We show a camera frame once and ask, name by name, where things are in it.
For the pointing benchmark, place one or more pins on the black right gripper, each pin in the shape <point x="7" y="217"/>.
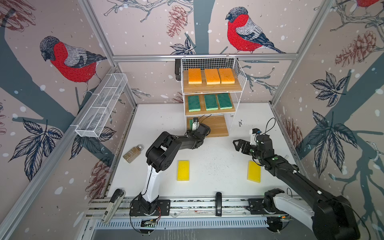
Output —
<point x="245" y="144"/>

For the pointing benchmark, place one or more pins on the yellow sponge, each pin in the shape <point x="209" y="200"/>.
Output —
<point x="254" y="172"/>
<point x="183" y="174"/>

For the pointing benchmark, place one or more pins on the dark green sponge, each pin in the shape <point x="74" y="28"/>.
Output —
<point x="211" y="102"/>
<point x="225" y="102"/>
<point x="194" y="104"/>

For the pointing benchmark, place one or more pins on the orange sponge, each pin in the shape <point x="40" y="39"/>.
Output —
<point x="212" y="77"/>
<point x="194" y="76"/>
<point x="226" y="76"/>

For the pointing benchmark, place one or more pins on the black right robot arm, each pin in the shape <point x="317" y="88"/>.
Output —
<point x="329" y="217"/>

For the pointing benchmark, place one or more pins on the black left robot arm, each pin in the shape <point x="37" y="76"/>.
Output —
<point x="160" y="156"/>

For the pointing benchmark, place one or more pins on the bottom wooden shelf board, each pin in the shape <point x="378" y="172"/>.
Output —
<point x="217" y="123"/>

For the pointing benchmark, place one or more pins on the top wooden shelf board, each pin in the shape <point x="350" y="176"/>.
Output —
<point x="204" y="88"/>

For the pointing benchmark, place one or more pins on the black box behind shelf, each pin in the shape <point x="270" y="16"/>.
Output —
<point x="178" y="69"/>

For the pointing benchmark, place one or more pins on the white grey handheld tool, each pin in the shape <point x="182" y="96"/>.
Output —
<point x="113" y="205"/>

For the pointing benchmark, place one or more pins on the white wire three-tier shelf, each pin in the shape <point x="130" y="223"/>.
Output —
<point x="217" y="63"/>

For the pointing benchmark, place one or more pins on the black handle on rail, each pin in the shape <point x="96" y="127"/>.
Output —
<point x="218" y="203"/>

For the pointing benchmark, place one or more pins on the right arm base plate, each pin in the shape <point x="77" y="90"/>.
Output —
<point x="256" y="207"/>

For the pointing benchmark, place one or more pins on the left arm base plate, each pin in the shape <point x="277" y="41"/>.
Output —
<point x="159" y="207"/>

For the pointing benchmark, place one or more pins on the white wire wall basket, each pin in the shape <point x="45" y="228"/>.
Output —
<point x="98" y="114"/>

